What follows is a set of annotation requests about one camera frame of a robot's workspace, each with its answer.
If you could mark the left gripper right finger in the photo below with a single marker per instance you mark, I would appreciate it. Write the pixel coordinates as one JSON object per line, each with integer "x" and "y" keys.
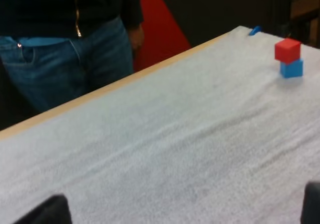
{"x": 312, "y": 204}

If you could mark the blue clip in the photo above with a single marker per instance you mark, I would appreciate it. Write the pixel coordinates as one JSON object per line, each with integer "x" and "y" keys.
{"x": 255, "y": 30}

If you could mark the red cube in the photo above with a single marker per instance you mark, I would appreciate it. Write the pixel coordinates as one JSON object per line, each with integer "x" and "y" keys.
{"x": 287, "y": 50}

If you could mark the blue cube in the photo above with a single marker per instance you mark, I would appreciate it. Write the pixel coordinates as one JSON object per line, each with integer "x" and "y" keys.
{"x": 292, "y": 69}

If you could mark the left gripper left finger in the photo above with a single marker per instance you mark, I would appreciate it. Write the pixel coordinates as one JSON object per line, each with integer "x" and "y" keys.
{"x": 48, "y": 211}

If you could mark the person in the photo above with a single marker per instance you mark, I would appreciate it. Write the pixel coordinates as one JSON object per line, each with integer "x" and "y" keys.
{"x": 62, "y": 34}

